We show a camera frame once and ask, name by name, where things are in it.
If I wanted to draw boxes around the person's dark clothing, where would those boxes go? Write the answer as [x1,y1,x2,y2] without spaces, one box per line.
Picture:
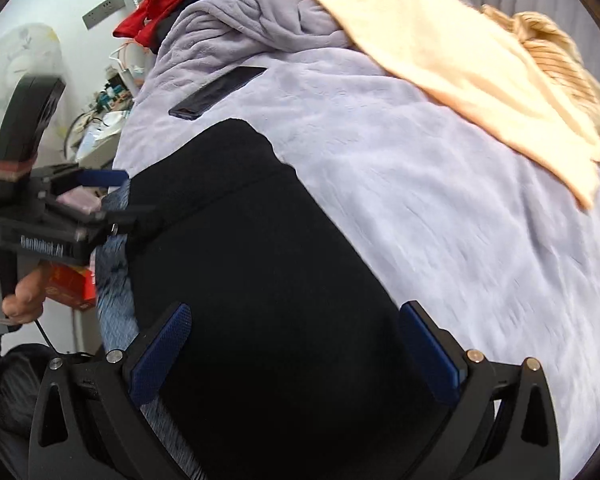
[0,344,56,480]

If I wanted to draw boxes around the black pants with patterned stripe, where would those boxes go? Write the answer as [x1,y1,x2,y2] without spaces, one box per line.
[95,117,461,480]

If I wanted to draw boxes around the person's left hand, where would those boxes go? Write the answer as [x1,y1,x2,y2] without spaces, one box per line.
[2,261,57,323]

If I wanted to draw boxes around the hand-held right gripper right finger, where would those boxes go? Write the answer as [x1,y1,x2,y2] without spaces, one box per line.
[399,301,561,480]

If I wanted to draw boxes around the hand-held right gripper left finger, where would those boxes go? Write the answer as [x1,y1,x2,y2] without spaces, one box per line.
[27,302,193,480]

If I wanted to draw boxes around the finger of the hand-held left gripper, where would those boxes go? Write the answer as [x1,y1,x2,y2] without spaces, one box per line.
[97,202,158,236]
[77,169,131,187]

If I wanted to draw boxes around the peach fleece towel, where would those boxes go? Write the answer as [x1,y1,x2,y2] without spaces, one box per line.
[300,0,600,211]

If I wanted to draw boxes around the white floral fan cover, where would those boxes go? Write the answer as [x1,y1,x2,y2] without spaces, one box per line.
[0,22,63,156]

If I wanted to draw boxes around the black cable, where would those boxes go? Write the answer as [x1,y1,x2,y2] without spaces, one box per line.
[32,317,96,361]

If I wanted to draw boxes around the beige striped garment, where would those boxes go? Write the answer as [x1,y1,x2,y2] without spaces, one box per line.
[480,4,600,163]

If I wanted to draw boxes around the lavender fleece robe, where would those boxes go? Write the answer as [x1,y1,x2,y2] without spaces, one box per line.
[145,0,361,106]

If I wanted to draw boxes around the black smartphone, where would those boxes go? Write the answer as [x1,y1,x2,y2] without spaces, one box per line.
[168,66,268,121]

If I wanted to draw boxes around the cluttered nightstand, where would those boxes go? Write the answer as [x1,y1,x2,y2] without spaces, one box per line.
[62,42,153,167]

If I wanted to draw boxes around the red box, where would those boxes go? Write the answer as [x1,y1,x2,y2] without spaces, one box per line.
[45,262,98,311]

